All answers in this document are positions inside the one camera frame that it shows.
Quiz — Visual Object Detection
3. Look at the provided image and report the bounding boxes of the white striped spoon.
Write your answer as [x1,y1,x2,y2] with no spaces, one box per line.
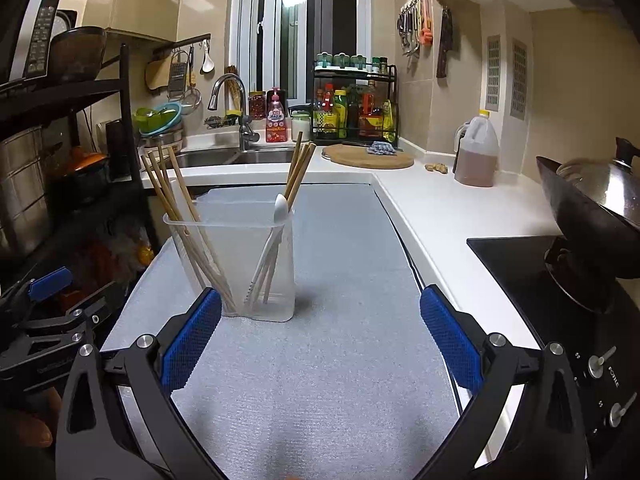
[244,194,288,312]

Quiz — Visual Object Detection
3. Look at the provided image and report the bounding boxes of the chrome kitchen faucet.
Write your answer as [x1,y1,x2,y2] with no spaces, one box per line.
[206,71,262,152]

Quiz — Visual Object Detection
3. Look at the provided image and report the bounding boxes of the hanging kitchen tools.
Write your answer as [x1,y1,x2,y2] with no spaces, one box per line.
[396,0,434,58]

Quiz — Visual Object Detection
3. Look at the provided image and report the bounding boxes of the person's left hand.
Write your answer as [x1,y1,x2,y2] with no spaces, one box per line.
[9,387,62,448]

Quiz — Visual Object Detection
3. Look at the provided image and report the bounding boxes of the grey table mat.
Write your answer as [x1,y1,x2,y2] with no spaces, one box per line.
[98,182,471,480]

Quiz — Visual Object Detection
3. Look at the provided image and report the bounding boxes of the clear plastic utensil holder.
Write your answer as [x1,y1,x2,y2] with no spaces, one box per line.
[164,188,295,322]

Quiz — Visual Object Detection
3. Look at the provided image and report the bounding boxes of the steel pot on shelf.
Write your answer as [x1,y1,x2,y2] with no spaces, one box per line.
[1,127,49,255]

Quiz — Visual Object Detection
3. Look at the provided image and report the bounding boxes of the black gas stove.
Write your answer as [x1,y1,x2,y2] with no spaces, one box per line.
[468,236,639,479]

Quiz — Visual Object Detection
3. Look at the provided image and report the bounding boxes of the black storage shelf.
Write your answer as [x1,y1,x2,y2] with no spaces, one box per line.
[1,44,160,263]

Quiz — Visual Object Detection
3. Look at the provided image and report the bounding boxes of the stainless steel sink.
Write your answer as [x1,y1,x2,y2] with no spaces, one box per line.
[175,146,294,168]

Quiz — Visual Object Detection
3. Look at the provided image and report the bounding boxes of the black wok with lid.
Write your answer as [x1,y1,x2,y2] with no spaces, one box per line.
[536,138,639,280]

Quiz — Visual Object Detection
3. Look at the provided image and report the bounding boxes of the brown liquid plastic jug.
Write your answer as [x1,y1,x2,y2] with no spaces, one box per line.
[452,110,499,188]

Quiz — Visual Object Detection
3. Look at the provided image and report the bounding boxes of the blue dish cloth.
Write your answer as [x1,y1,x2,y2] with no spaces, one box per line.
[367,141,397,156]

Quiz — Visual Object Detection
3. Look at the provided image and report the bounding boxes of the round wooden cutting board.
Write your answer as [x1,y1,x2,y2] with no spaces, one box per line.
[322,144,414,170]

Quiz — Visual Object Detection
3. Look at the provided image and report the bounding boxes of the green blue bowls stack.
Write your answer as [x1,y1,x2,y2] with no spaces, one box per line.
[132,102,182,138]

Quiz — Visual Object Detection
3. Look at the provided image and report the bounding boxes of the white lidded jar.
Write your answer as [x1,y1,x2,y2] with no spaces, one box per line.
[291,110,311,143]

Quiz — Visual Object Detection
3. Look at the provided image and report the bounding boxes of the red soap bottle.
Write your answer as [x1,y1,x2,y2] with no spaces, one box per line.
[266,88,288,143]

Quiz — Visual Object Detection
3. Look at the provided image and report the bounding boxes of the red contents glass jar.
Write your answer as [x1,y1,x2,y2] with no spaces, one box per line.
[248,91,266,120]

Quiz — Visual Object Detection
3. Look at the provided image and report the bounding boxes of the black spice rack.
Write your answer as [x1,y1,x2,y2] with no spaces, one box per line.
[310,52,399,145]

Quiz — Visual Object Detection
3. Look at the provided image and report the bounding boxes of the hanging white ladle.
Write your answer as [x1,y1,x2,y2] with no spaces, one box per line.
[201,39,215,75]

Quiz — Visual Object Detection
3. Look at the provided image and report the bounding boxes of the hanging metal grater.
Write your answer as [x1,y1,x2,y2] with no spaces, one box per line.
[167,49,188,101]

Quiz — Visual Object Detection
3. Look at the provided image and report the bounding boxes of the dark bowl on shelf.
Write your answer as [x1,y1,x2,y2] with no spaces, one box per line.
[48,26,107,82]

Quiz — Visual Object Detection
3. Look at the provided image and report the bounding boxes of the hanging cleaver knife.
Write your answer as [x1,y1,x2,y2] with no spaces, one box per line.
[436,6,454,79]

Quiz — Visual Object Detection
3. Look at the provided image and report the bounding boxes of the black microwave oven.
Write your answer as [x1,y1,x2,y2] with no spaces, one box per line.
[9,0,78,82]

